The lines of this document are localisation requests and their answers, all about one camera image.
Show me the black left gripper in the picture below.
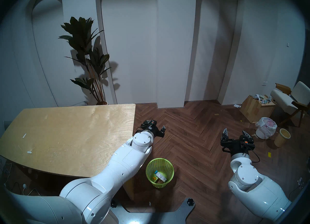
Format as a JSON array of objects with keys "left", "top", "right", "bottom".
[{"left": 140, "top": 120, "right": 167, "bottom": 138}]

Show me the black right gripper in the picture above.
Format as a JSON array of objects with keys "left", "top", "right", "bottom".
[{"left": 220, "top": 128, "right": 256, "bottom": 156}]

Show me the blue and white carton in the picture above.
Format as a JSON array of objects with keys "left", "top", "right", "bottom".
[{"left": 155, "top": 171, "right": 168, "bottom": 182}]

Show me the bin with white plastic bag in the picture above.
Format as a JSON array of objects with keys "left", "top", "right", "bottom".
[{"left": 255, "top": 117, "right": 277, "bottom": 139}]

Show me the green mesh trash bin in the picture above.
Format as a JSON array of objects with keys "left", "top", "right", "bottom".
[{"left": 146, "top": 158, "right": 175, "bottom": 189}]

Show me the wooden crate box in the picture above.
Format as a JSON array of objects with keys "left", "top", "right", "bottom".
[{"left": 239, "top": 95, "right": 276, "bottom": 124}]

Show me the pile of paper scraps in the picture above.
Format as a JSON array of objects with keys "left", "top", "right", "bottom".
[{"left": 251, "top": 94, "right": 273, "bottom": 104}]

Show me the beige paper bucket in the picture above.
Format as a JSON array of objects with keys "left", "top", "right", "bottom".
[{"left": 274, "top": 128, "right": 291, "bottom": 148}]

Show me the wooden armchair with white cushions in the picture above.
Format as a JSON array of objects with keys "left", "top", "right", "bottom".
[{"left": 270, "top": 81, "right": 310, "bottom": 127}]

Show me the light wooden table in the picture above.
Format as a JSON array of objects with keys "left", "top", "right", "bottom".
[{"left": 0, "top": 104, "right": 136, "bottom": 201}]

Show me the tall potted plant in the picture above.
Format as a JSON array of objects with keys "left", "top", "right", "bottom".
[{"left": 58, "top": 17, "right": 112, "bottom": 105}]

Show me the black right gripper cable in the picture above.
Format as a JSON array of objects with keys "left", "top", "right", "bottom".
[{"left": 249, "top": 150, "right": 260, "bottom": 163}]

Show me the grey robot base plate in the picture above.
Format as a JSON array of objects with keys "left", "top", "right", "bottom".
[{"left": 108, "top": 198, "right": 196, "bottom": 224}]

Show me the white power cable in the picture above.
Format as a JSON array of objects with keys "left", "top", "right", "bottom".
[{"left": 22, "top": 184, "right": 41, "bottom": 197}]

